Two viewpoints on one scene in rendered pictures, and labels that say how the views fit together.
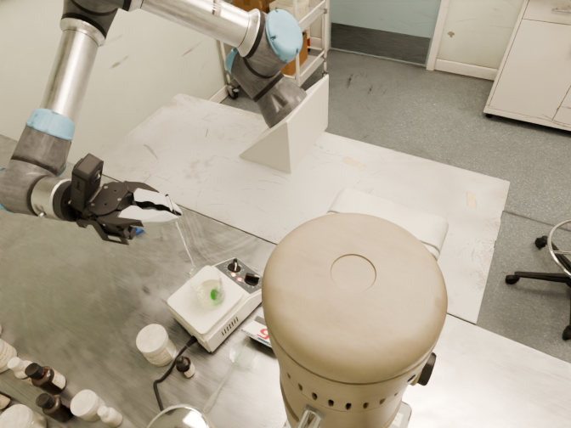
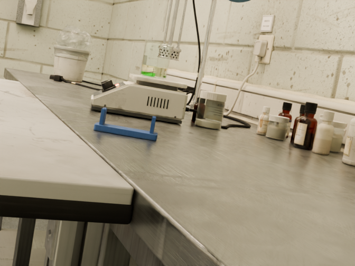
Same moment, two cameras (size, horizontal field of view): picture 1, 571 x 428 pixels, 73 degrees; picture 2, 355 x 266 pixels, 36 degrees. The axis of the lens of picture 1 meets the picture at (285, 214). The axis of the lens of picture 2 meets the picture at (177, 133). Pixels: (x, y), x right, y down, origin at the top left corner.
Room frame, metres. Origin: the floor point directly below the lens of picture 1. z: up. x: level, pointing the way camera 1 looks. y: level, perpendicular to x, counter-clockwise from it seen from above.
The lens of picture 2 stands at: (1.39, 0.95, 1.02)
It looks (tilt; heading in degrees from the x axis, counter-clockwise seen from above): 6 degrees down; 215
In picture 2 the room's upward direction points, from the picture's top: 10 degrees clockwise
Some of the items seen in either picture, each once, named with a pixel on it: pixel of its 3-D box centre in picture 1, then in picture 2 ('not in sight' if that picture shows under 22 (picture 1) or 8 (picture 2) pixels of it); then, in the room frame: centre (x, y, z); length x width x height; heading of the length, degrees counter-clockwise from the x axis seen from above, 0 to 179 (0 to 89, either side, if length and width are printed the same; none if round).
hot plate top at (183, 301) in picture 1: (205, 298); (157, 80); (0.42, 0.18, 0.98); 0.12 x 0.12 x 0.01; 45
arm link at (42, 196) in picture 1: (59, 199); not in sight; (0.49, 0.39, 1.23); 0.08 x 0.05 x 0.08; 161
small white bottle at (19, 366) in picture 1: (25, 370); (324, 132); (0.32, 0.55, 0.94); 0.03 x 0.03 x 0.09
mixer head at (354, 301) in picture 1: (355, 337); not in sight; (0.13, -0.05, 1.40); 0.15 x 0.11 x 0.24; 147
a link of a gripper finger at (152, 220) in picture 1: (152, 226); not in sight; (0.42, 0.22, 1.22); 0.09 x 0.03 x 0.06; 70
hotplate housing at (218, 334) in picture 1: (218, 300); (142, 98); (0.44, 0.17, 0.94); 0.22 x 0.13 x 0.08; 135
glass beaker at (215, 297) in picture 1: (207, 289); (157, 60); (0.41, 0.17, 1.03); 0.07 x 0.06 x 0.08; 139
